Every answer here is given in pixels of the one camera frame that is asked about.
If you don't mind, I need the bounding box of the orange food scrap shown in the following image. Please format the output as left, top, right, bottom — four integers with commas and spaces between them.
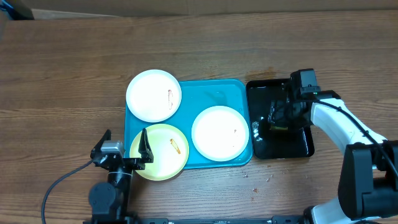
170, 139, 181, 154

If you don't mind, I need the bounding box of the white plate with red stain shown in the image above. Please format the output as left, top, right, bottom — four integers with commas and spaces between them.
126, 69, 182, 123

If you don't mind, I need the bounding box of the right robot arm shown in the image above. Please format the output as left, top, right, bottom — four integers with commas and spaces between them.
268, 91, 397, 223

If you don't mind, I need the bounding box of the teal plastic tray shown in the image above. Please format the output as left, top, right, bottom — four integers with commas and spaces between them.
123, 78, 253, 170

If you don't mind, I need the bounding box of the yellow plate with food scrap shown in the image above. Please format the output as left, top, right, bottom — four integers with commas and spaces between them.
136, 124, 189, 181

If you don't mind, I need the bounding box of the green yellow sponge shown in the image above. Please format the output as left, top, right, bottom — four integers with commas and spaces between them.
270, 125, 289, 131

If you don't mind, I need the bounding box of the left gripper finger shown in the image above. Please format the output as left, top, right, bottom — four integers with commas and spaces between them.
138, 128, 154, 163
90, 129, 111, 159

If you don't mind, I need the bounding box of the dark object at corner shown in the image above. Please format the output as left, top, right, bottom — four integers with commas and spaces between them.
1, 0, 34, 21

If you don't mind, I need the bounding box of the black rectangular water tray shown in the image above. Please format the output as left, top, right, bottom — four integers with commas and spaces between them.
246, 78, 315, 159

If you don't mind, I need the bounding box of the white plate with crumbs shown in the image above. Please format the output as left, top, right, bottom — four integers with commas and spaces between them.
192, 106, 249, 162

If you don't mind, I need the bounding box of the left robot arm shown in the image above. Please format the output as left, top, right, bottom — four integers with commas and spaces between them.
88, 129, 154, 223

